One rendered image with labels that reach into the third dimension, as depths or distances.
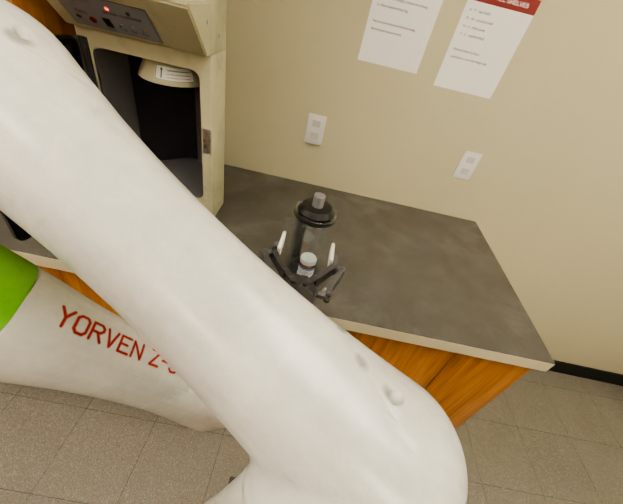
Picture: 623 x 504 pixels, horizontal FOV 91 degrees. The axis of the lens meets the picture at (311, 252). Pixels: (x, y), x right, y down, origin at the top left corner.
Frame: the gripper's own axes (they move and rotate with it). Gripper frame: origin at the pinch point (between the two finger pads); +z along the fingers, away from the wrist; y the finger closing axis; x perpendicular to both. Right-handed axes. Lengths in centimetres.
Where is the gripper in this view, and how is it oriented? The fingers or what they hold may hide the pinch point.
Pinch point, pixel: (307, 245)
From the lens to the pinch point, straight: 73.2
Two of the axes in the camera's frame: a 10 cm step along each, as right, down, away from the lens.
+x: -2.0, 7.5, 6.3
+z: 1.3, -6.2, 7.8
